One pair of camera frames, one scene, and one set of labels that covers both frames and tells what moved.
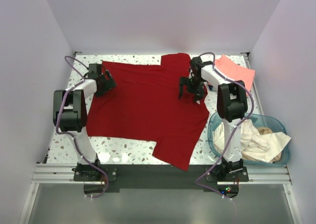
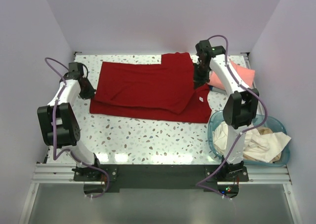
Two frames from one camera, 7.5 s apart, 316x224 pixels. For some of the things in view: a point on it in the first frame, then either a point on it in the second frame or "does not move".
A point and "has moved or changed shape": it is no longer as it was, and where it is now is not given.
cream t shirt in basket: (258, 144) does not move
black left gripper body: (106, 85) -> (88, 91)
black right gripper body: (195, 85) -> (201, 73)
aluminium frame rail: (258, 173) does not move
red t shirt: (144, 105) has moved or changed shape
